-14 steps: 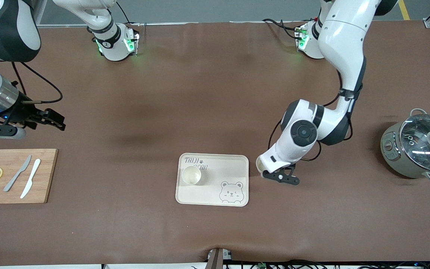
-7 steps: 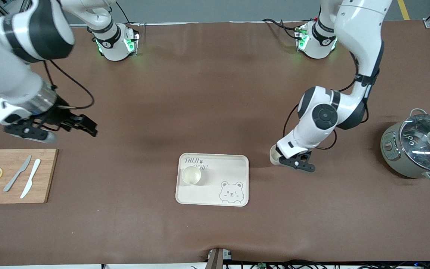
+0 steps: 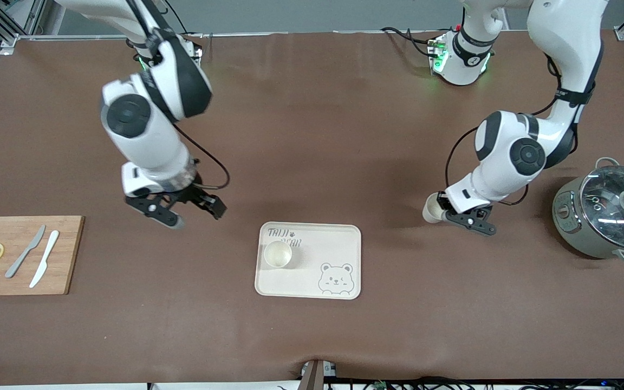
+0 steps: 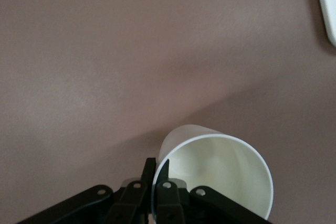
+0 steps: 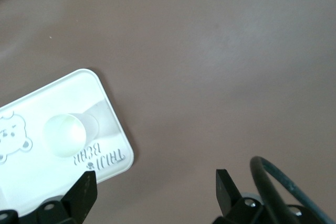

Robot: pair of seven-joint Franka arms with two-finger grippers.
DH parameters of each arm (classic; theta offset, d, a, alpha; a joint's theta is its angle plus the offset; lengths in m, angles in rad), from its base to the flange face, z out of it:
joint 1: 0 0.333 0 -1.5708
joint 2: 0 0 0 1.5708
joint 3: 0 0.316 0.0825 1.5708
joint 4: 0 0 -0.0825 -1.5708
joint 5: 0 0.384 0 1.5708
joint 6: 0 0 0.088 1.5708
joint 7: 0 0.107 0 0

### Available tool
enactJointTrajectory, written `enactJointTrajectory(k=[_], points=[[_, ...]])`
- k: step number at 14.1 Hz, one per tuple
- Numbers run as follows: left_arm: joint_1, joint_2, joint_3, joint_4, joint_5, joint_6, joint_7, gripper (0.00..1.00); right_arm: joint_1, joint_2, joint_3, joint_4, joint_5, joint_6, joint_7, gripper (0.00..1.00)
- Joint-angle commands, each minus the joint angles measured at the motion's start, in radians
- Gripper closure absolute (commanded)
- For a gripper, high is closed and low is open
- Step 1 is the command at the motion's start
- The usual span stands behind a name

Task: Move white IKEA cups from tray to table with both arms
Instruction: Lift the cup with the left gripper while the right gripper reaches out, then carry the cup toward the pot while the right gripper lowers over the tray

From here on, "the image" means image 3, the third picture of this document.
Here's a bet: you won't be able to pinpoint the white plastic cup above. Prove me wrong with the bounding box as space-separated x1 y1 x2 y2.
422 193 448 224
263 240 293 270

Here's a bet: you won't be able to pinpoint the wooden cutting board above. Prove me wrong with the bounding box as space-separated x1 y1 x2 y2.
0 216 85 296

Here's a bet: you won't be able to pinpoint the pale green electric cooking pot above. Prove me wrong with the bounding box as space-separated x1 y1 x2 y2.
552 157 624 265

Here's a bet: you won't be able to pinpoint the cream tray with bear print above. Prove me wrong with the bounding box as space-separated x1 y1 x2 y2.
254 221 362 300

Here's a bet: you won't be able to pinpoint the white plastic knife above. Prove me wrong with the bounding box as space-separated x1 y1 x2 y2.
29 230 60 289

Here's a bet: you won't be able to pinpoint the brown table mat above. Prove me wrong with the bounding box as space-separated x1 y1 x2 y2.
0 30 624 386

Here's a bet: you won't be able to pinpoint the glass pot lid with knob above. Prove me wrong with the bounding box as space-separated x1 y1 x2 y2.
579 165 624 251

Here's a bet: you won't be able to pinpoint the grey plastic knife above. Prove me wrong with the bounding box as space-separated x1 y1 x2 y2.
5 225 47 279

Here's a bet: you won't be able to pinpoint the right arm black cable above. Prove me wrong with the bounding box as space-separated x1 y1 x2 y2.
125 0 231 190

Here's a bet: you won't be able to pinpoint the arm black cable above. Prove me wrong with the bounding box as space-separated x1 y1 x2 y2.
445 51 581 207
125 0 231 190

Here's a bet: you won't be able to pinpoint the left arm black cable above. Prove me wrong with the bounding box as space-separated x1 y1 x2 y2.
445 51 581 207

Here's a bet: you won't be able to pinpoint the left arm base black cables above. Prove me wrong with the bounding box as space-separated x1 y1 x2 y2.
380 25 435 58

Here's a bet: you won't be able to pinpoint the metal clamp bracket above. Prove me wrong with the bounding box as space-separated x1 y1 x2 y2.
298 359 340 390

